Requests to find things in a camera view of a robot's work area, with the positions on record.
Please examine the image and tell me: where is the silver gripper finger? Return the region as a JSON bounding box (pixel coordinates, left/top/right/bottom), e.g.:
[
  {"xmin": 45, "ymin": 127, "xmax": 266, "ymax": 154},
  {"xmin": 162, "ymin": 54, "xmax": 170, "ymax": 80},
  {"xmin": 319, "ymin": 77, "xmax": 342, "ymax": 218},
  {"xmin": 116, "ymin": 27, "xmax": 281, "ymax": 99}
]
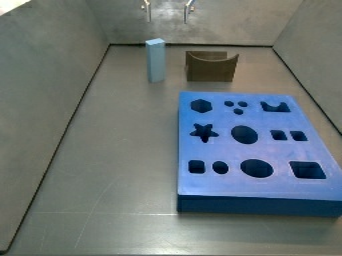
[
  {"xmin": 142, "ymin": 0, "xmax": 152, "ymax": 23},
  {"xmin": 183, "ymin": 0, "xmax": 196, "ymax": 24}
]

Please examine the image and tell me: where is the blue foam shape board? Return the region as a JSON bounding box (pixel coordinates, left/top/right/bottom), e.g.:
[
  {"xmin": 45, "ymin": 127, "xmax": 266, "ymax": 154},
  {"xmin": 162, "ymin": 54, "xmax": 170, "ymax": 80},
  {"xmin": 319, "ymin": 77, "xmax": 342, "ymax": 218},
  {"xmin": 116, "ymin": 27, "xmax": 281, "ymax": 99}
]
[{"xmin": 178, "ymin": 92, "xmax": 342, "ymax": 217}]

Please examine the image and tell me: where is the dark curved stand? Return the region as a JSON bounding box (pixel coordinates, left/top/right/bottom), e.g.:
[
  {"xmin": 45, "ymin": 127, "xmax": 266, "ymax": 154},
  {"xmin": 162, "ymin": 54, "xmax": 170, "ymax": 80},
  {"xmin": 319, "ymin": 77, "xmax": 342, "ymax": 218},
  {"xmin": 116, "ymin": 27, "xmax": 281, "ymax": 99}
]
[{"xmin": 186, "ymin": 51, "xmax": 239, "ymax": 82}]

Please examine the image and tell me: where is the light blue rectangular block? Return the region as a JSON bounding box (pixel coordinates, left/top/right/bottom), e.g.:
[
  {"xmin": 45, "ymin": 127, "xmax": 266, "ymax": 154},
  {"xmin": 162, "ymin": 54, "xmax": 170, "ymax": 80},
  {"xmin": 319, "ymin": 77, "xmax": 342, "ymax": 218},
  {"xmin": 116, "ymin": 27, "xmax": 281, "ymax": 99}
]
[{"xmin": 146, "ymin": 38, "xmax": 166, "ymax": 83}]

